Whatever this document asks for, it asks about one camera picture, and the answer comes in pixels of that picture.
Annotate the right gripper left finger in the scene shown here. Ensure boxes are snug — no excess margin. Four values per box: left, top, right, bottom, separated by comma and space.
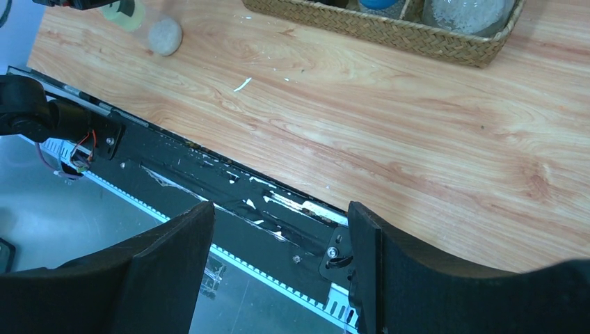
1, 202, 215, 333

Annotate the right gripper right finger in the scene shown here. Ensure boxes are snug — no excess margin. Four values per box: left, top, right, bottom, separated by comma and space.
347, 202, 589, 333

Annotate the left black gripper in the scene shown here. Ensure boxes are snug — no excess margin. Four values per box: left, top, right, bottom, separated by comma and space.
33, 0, 117, 10

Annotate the pale green cap shaker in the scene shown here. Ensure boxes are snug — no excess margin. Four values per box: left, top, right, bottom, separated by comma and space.
99, 1, 183, 56

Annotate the silver lid salt jar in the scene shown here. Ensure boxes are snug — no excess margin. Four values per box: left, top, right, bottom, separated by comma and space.
358, 0, 400, 11

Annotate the glass jar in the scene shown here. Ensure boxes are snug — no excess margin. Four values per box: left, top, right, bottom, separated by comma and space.
422, 0, 515, 37

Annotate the woven divided basket tray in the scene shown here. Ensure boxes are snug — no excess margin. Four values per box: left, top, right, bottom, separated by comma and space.
243, 0, 525, 68

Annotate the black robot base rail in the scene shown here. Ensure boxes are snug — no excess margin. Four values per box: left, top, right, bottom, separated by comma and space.
8, 67, 358, 333

